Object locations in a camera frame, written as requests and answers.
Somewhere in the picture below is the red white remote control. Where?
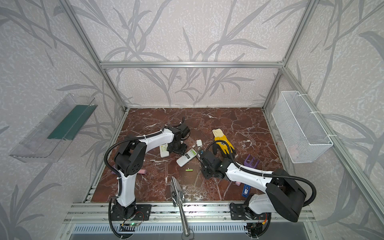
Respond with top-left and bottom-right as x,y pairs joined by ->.
177,149 -> 197,167

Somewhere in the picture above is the white green-screen remote control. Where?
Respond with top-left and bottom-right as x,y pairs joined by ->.
159,144 -> 170,158

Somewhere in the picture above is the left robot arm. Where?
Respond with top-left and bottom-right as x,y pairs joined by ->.
104,123 -> 190,213

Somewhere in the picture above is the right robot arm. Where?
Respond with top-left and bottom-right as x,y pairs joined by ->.
198,150 -> 317,223

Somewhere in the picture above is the yellow black work glove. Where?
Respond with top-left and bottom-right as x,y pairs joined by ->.
212,129 -> 236,159

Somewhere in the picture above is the blue lighter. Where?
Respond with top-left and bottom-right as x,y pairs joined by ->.
242,184 -> 252,198

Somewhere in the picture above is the metal trowel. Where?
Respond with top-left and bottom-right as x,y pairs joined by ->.
171,177 -> 191,237

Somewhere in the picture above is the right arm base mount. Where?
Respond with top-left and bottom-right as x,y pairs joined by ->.
229,203 -> 271,221

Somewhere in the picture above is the purple toy shovel pink handle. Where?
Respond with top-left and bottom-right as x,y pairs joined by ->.
138,169 -> 148,175

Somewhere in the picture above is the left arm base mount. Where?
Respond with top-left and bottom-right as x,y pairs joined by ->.
110,204 -> 152,221

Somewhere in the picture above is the white wire wall basket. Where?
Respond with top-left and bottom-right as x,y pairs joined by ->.
272,91 -> 333,164

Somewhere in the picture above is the clear plastic wall shelf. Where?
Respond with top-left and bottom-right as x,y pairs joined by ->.
10,94 -> 98,163

